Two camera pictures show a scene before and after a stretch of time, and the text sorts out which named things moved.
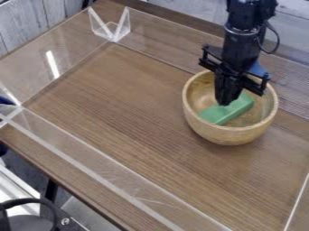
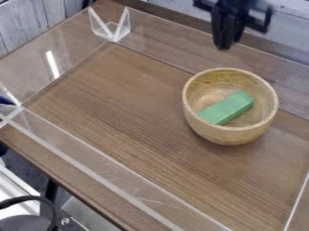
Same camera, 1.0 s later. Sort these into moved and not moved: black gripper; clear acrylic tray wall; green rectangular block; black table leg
Moved: black gripper
Not moved: black table leg; clear acrylic tray wall; green rectangular block
